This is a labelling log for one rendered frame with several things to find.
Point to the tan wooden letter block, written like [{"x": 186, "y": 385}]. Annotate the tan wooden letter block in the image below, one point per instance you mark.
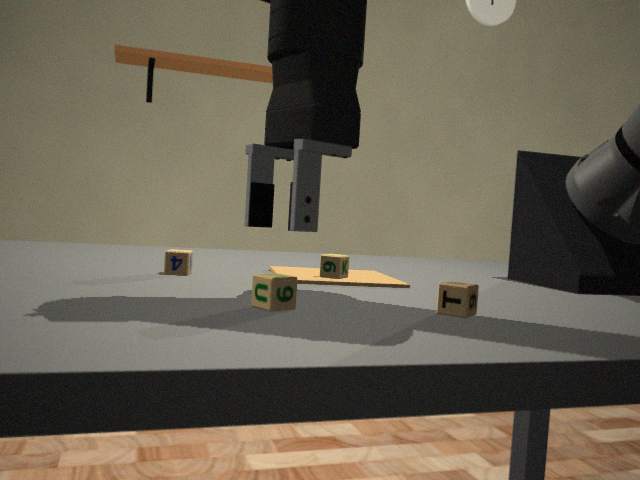
[
  {"x": 274, "y": 292},
  {"x": 334, "y": 266},
  {"x": 457, "y": 299},
  {"x": 178, "y": 262}
]

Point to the tan flat mat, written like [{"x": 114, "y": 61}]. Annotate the tan flat mat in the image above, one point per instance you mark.
[{"x": 355, "y": 277}]

